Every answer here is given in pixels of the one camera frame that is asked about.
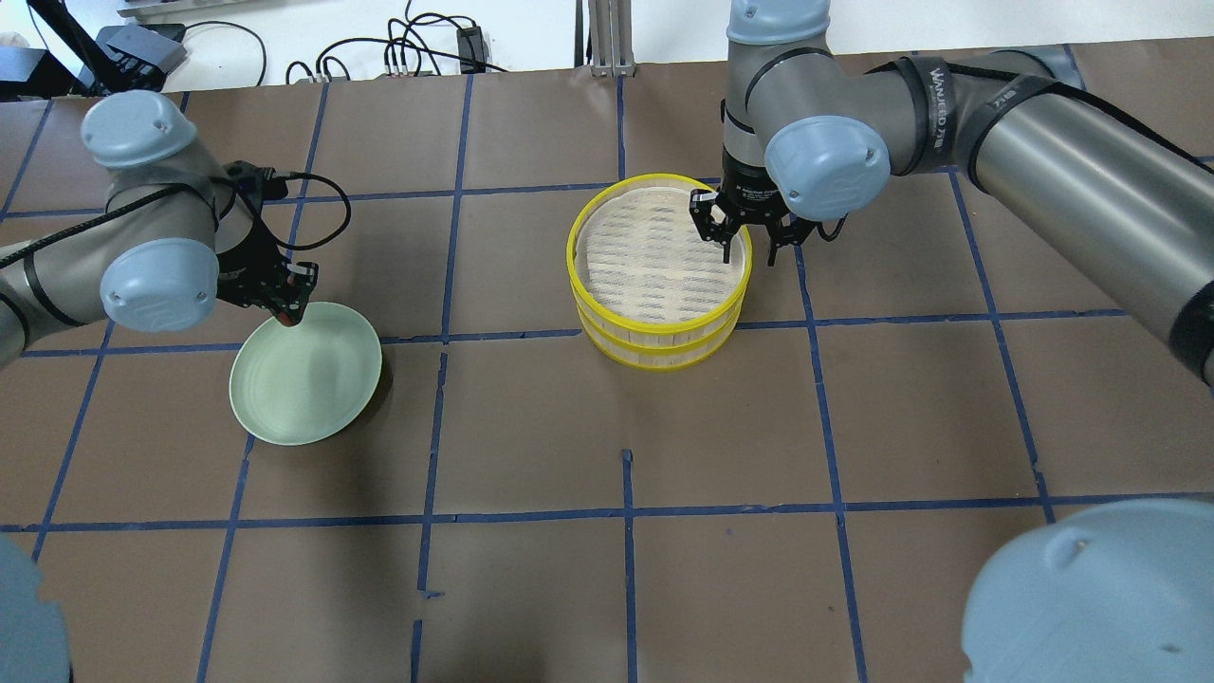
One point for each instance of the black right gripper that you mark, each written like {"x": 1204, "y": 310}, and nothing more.
{"x": 745, "y": 197}

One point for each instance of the yellow steamer bottom layer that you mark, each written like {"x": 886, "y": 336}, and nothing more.
{"x": 660, "y": 354}

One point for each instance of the black power adapter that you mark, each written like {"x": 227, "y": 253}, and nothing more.
{"x": 472, "y": 50}

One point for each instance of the light green bowl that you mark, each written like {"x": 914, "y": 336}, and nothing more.
{"x": 292, "y": 386}

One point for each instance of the yellow steamer top layer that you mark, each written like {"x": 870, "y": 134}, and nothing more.
{"x": 638, "y": 264}

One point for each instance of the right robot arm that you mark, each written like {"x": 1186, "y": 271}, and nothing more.
{"x": 805, "y": 143}

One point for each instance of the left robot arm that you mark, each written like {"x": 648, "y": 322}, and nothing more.
{"x": 179, "y": 233}

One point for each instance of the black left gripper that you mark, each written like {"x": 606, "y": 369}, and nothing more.
{"x": 254, "y": 281}

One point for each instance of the black camera stand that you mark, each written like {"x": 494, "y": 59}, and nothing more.
{"x": 118, "y": 59}

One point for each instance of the aluminium frame post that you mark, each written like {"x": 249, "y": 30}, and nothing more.
{"x": 610, "y": 33}

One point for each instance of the yellow steamer layer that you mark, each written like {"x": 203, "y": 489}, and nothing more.
{"x": 660, "y": 354}
{"x": 638, "y": 264}

